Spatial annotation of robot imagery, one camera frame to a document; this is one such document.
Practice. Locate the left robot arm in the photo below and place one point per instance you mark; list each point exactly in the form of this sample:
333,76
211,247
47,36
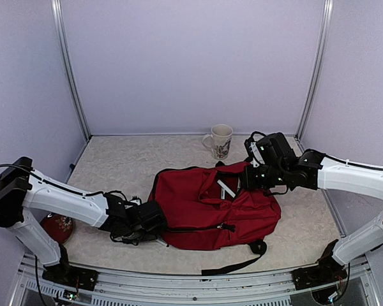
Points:
24,188

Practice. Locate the aluminium frame post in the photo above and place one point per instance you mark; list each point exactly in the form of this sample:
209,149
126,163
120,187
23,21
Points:
317,68
68,67

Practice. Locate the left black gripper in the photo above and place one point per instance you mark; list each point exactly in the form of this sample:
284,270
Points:
150,236

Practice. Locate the red floral lacquer dish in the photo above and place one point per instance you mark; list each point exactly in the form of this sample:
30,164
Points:
58,227

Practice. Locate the white patterned ceramic mug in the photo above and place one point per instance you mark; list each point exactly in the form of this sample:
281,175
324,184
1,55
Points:
218,141

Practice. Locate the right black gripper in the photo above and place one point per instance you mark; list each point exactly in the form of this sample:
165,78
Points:
249,182

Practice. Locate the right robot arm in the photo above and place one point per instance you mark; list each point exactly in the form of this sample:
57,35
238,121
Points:
272,162

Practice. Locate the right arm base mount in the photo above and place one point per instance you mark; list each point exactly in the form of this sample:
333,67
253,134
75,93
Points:
314,276

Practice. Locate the left aluminium frame post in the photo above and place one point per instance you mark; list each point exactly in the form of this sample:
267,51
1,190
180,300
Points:
68,67

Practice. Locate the front aluminium rail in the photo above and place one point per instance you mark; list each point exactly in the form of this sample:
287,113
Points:
119,287

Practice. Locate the dark blue cap marker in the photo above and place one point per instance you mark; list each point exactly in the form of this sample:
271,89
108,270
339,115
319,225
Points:
161,242

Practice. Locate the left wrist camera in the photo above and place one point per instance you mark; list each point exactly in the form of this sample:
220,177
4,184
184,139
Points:
135,199

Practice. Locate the red cap marker short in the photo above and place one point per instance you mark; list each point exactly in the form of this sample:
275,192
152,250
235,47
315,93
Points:
227,189

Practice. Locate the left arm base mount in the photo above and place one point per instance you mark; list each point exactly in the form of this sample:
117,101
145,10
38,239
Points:
72,276

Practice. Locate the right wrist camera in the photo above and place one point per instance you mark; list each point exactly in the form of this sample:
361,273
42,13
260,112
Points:
253,152

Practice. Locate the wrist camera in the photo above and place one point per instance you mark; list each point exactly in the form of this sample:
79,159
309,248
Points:
135,199
253,152

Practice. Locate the right aluminium frame post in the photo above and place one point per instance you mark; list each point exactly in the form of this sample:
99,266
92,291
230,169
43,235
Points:
317,68

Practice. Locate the red backpack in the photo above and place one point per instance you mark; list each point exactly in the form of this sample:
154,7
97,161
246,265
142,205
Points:
199,220

